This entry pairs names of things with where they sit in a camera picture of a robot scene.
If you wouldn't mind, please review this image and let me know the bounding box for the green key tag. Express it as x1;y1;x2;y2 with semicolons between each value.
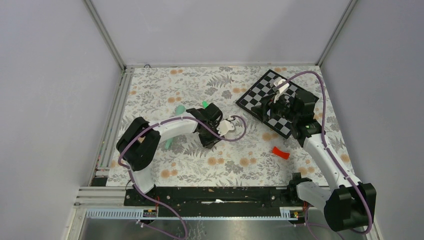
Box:
202;101;209;109

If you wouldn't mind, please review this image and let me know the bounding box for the black white checkerboard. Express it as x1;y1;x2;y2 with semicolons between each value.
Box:
235;69;320;140

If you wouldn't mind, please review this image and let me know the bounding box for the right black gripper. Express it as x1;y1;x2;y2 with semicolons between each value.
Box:
250;91;300;123

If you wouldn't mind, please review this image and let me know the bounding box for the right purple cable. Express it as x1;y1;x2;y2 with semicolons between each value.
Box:
274;70;374;240

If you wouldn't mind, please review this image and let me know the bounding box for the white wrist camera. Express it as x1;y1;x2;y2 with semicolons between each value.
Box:
216;119;236;137
272;77;290;104

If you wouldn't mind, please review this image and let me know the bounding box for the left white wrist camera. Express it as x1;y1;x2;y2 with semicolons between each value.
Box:
216;119;236;137

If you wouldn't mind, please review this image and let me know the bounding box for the purple cable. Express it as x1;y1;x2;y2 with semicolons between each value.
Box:
274;70;374;240
117;115;248;240

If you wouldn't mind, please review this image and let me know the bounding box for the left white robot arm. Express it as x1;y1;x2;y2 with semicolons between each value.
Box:
116;103;223;206

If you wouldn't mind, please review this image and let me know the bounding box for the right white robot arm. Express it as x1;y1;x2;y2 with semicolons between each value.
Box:
251;90;377;235

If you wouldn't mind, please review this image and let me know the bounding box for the white slotted cable duct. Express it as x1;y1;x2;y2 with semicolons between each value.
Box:
86;207;299;221

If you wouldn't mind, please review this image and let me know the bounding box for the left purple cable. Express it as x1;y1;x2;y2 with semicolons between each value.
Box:
117;115;248;240

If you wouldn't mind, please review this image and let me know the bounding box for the floral patterned table mat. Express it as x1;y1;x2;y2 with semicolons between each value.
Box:
105;65;359;188

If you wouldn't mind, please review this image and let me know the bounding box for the mint green plastic stick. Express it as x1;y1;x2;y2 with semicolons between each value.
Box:
164;104;186;150

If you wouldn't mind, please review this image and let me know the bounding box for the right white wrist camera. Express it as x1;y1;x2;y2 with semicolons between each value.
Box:
272;77;290;104

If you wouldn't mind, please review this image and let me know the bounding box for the red curved plastic piece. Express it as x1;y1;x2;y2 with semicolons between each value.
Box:
272;146;290;160

